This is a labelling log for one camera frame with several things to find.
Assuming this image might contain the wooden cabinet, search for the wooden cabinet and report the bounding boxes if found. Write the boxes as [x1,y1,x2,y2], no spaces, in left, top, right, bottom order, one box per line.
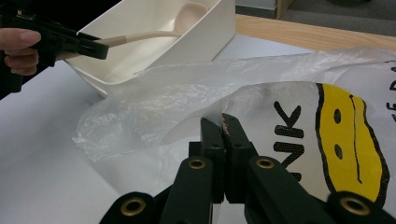
[276,0,295,21]

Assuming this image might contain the clear smiley plastic bag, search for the clear smiley plastic bag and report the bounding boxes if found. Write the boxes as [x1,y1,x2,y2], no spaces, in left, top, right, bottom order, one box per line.
[72,46,396,224]

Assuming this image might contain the beige spoon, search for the beige spoon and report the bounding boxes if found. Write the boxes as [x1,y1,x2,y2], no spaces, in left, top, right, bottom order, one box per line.
[57,2,209,62]

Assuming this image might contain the cream plastic basket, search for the cream plastic basket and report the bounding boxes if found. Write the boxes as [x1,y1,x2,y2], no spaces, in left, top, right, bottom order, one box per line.
[64,0,236,97]

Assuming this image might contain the light wooden board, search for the light wooden board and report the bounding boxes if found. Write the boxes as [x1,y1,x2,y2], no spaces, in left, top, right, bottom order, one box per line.
[235,13,396,52]

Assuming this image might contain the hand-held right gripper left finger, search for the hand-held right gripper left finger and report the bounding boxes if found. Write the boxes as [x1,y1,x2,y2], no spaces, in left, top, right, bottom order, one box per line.
[188,117,226,203]

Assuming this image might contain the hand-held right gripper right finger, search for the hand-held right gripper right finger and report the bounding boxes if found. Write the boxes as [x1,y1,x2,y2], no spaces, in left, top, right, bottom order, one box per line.
[221,113,260,204]

